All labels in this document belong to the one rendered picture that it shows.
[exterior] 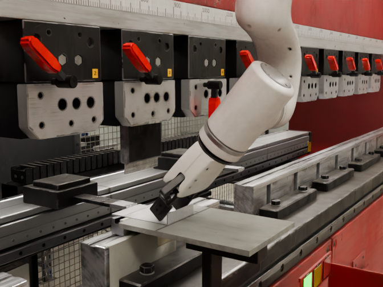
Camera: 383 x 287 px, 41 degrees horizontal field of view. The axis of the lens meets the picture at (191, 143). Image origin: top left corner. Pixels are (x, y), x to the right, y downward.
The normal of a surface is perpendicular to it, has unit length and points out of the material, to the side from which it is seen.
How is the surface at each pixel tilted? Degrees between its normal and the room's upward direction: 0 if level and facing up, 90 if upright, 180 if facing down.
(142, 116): 90
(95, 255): 90
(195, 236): 0
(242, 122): 107
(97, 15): 90
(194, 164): 89
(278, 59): 124
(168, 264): 0
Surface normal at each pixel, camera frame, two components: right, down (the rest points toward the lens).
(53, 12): 0.83, 0.08
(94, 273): -0.55, 0.12
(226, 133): -0.36, 0.30
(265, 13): 0.06, 0.38
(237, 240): 0.00, -0.99
